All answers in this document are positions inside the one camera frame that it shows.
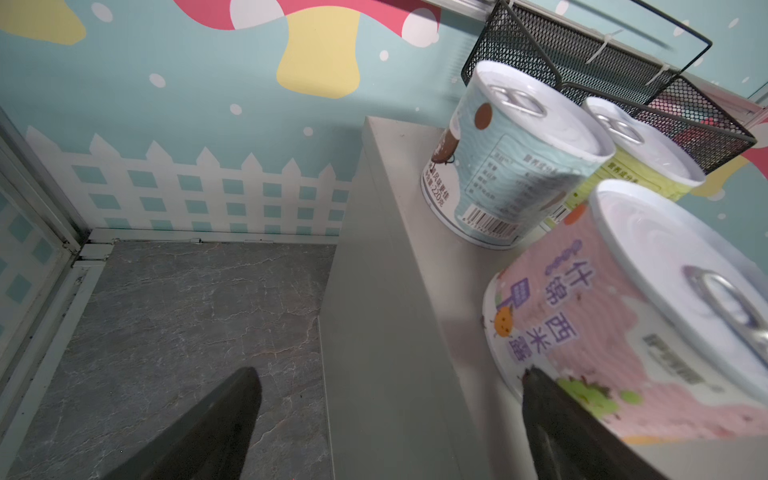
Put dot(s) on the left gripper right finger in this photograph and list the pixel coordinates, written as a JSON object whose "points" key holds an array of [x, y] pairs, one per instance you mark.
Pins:
{"points": [[567, 442]]}

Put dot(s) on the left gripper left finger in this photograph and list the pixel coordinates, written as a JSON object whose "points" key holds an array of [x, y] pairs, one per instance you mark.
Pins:
{"points": [[210, 441]]}

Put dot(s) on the pink label can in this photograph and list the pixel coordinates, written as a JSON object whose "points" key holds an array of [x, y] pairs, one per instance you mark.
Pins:
{"points": [[648, 318]]}

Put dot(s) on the green label can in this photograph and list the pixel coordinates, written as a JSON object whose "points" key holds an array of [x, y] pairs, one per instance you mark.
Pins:
{"points": [[644, 156]]}

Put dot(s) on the teal label can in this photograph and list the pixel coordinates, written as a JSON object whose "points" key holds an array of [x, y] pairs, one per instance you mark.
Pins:
{"points": [[514, 149]]}

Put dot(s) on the black mesh wall basket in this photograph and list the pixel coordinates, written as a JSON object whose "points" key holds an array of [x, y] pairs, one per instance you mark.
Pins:
{"points": [[579, 64]]}

